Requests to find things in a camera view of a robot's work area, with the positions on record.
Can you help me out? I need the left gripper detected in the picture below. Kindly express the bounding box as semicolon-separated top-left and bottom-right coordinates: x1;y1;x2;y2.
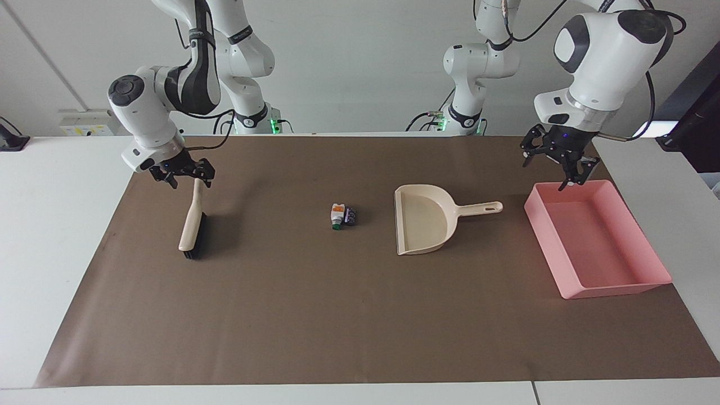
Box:
520;124;601;192

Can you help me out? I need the black stand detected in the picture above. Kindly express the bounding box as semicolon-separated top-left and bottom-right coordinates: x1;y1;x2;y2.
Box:
655;40;720;174
0;116;31;152

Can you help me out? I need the white wall socket strip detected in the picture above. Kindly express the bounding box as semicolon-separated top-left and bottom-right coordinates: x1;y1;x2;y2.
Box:
58;109;117;137

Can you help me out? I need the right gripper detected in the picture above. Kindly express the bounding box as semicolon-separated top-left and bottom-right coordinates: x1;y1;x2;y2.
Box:
148;147;216;190

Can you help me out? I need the black cable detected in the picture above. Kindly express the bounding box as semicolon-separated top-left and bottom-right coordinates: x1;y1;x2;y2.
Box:
597;0;689;143
404;89;454;133
184;108;236;151
471;0;570;44

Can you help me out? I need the beige plastic dustpan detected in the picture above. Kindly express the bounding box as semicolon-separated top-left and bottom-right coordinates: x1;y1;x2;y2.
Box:
393;184;504;257

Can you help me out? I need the pink plastic bin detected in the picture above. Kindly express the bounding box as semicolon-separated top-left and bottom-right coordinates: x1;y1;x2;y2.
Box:
523;179;674;300

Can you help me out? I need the beige brush with black bristles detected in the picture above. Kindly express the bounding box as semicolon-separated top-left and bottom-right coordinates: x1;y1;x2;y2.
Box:
178;178;208;261

